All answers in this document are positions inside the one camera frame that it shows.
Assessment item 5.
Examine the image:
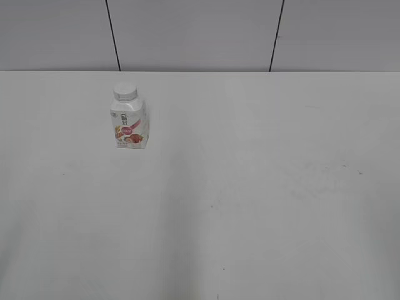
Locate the white yili changqing yogurt bottle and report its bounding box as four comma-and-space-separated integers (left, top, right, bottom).
110, 96, 149, 149

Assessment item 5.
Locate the white ribbed bottle cap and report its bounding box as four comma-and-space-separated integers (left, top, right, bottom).
113, 82, 138, 102

